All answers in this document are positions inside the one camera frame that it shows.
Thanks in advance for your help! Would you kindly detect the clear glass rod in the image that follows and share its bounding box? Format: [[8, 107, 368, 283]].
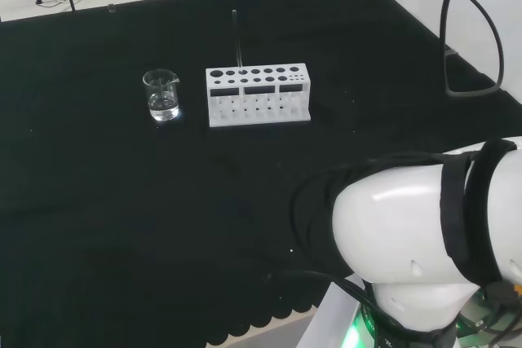
[[231, 9, 245, 70]]

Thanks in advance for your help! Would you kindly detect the white test tube rack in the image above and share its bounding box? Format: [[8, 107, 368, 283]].
[[205, 63, 312, 128]]

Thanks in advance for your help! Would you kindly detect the small clear glass beaker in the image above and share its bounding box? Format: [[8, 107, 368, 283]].
[[142, 69, 182, 123]]

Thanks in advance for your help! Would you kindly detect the black bench cloth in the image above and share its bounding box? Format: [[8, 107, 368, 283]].
[[0, 0, 522, 348]]

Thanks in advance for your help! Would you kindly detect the thick black looped cable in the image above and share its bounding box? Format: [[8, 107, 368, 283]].
[[422, 0, 506, 98]]

